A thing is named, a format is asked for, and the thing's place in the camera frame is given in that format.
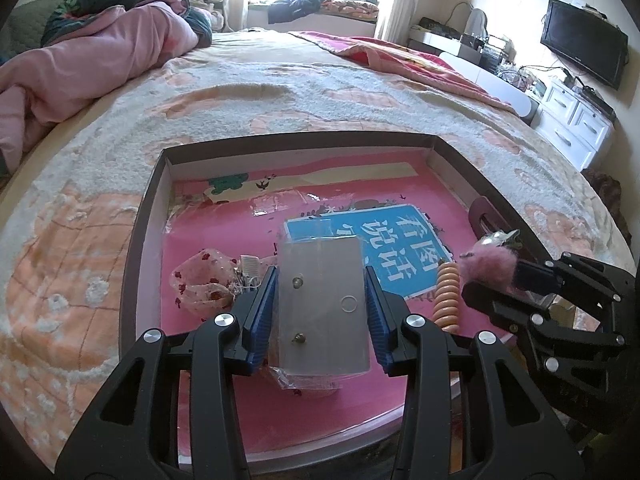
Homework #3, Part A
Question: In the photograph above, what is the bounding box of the grey-green headboard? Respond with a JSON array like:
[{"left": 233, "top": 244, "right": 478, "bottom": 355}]
[{"left": 0, "top": 0, "right": 76, "bottom": 57}]

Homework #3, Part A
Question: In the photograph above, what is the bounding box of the dark puffy jacket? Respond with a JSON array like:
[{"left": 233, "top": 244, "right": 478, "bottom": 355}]
[{"left": 267, "top": 0, "right": 327, "bottom": 25}]

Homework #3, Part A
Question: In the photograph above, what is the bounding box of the maroon hair clip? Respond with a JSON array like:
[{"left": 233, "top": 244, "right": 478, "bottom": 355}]
[{"left": 467, "top": 197, "right": 516, "bottom": 241}]

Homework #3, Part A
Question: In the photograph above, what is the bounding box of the pink quilt with floral side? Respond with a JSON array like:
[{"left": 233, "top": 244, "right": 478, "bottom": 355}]
[{"left": 0, "top": 0, "right": 217, "bottom": 171}]

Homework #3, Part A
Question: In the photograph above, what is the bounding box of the pale spiral hair tie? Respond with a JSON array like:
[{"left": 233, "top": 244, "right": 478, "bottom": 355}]
[{"left": 432, "top": 259, "right": 460, "bottom": 332}]

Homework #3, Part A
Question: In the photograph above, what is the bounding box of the white drawer cabinet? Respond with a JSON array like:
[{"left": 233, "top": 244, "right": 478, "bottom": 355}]
[{"left": 530, "top": 77, "right": 615, "bottom": 173}]

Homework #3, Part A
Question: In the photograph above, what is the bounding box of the dark shallow cardboard box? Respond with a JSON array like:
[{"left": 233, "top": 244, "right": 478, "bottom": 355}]
[{"left": 119, "top": 131, "right": 521, "bottom": 471}]

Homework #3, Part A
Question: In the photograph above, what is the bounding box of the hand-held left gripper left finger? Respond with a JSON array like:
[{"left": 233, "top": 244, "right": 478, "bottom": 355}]
[{"left": 55, "top": 266, "right": 279, "bottom": 480}]

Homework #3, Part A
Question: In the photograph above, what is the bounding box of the red patterned blanket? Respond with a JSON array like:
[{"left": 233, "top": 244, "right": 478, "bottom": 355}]
[{"left": 290, "top": 30, "right": 517, "bottom": 112}]

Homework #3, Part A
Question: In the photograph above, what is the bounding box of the black set-top box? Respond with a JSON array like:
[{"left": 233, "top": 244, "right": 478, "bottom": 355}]
[{"left": 575, "top": 85, "right": 617, "bottom": 121}]

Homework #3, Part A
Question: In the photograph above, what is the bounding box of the orange floral window-seat blanket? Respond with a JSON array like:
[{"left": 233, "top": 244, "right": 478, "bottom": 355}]
[{"left": 320, "top": 0, "right": 381, "bottom": 21}]

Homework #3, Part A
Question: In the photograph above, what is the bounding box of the brown fuzzy cloth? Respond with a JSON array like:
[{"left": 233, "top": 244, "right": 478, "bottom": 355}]
[{"left": 582, "top": 170, "right": 632, "bottom": 234}]

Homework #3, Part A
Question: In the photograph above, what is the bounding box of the black wall television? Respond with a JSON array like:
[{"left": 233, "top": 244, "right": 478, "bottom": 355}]
[{"left": 540, "top": 0, "right": 630, "bottom": 91}]

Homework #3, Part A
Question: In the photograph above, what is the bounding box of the white low desk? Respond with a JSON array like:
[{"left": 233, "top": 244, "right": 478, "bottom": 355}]
[{"left": 407, "top": 25, "right": 542, "bottom": 120}]

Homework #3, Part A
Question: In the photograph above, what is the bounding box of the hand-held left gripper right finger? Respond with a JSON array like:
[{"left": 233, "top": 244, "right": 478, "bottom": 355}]
[{"left": 362, "top": 266, "right": 586, "bottom": 480}]

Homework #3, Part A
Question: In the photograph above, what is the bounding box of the earring card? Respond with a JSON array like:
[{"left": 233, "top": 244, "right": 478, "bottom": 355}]
[{"left": 272, "top": 217, "right": 373, "bottom": 378}]

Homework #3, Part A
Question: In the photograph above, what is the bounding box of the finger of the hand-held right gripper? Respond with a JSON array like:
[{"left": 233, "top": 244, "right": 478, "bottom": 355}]
[
  {"left": 515, "top": 252, "right": 639, "bottom": 307},
  {"left": 462, "top": 280, "right": 627, "bottom": 391}
]

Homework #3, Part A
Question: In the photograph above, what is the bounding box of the pink fluffy hair clip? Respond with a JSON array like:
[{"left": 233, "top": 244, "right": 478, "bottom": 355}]
[{"left": 459, "top": 230, "right": 524, "bottom": 292}]

